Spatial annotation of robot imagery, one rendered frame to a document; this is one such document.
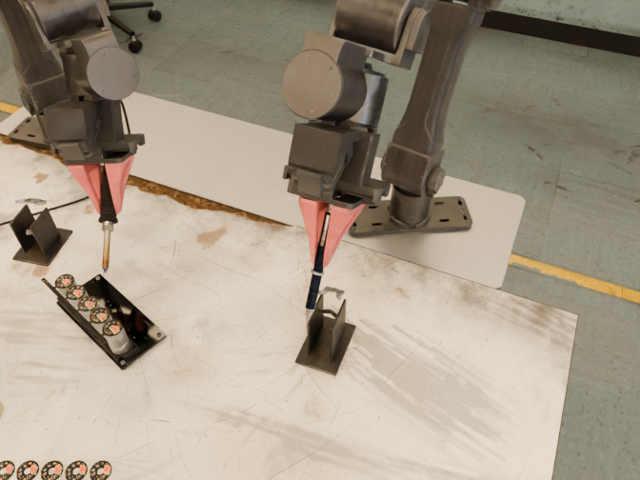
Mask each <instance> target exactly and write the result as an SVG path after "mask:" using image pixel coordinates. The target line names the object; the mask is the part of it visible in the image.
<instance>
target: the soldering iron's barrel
mask: <svg viewBox="0 0 640 480"><path fill-rule="evenodd" d="M113 225H114V223H113V222H112V221H103V222H102V231H103V232H104V248H103V262H102V263H103V264H102V269H106V270H108V269H109V263H110V233H111V232H112V231H114V227H113Z"/></svg>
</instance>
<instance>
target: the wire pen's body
mask: <svg viewBox="0 0 640 480"><path fill-rule="evenodd" d="M329 223H330V212H327V211H325V216H324V221H323V225H322V229H321V234H320V239H319V243H318V248H317V252H316V257H315V262H314V266H313V269H310V272H311V273H312V276H311V280H310V288H309V293H308V297H307V302H306V306H305V308H306V309H308V310H315V306H316V301H317V296H318V292H319V287H320V283H321V279H322V275H325V272H324V271H323V269H324V267H323V260H324V251H325V246H326V240H327V235H328V229H329Z"/></svg>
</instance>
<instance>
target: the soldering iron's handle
mask: <svg viewBox="0 0 640 480"><path fill-rule="evenodd" d="M101 191H102V194H101V209H100V211H101V212H100V217H99V218H98V222H99V223H102V222H103V221H112V222H113V223H114V224H117V223H118V219H117V213H116V211H115V208H114V205H113V201H112V197H111V192H110V185H109V180H108V176H107V172H106V167H105V163H104V167H103V175H102V188H101Z"/></svg>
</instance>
